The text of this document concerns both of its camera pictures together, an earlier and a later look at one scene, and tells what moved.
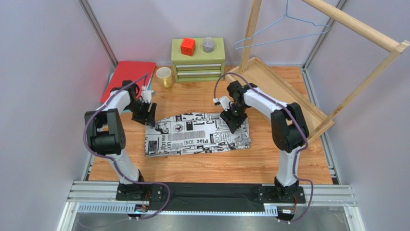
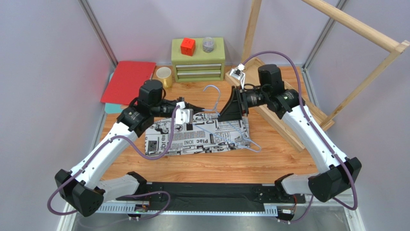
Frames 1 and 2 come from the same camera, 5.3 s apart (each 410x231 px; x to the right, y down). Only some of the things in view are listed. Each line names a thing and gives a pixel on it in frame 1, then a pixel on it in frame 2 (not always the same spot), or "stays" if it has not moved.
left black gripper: [142, 118] -> [196, 109]
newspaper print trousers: [195, 134] stays
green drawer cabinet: [202, 66] stays
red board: [130, 70] stays
